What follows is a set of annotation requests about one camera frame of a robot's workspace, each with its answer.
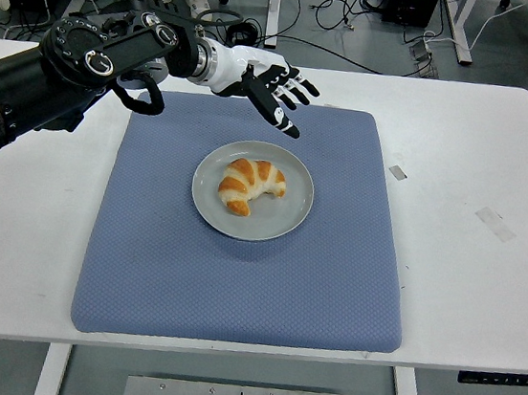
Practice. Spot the large grey tape piece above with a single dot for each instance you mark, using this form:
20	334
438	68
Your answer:
496	224

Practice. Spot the black equipment box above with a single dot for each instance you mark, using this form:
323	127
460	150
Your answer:
410	3

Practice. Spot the grey round plate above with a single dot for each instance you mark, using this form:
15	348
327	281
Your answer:
290	215

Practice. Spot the white background desk leg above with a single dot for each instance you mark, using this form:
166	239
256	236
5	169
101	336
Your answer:
274	6
462	34

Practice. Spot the small grey tape piece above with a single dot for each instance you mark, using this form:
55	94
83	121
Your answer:
398	172

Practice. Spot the blue quilted mat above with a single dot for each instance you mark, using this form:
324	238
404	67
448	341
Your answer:
233	290

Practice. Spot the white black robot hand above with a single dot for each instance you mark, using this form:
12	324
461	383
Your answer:
241	67

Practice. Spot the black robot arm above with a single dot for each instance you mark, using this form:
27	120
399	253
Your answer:
119	45

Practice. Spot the black table control panel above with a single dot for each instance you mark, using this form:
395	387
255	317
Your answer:
502	379

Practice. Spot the croissant bread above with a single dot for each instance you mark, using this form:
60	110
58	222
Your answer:
251	184

